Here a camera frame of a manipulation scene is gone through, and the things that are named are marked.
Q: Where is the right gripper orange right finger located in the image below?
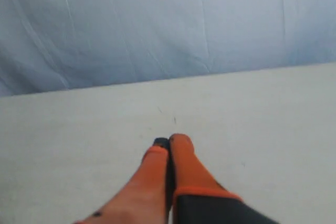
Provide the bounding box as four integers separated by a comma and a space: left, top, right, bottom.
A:
170, 134, 275, 223

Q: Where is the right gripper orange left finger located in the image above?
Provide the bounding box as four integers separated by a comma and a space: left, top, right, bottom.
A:
78, 137, 171, 223

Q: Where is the white backdrop cloth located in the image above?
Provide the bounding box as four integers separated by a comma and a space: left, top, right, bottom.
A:
1, 0, 335, 96

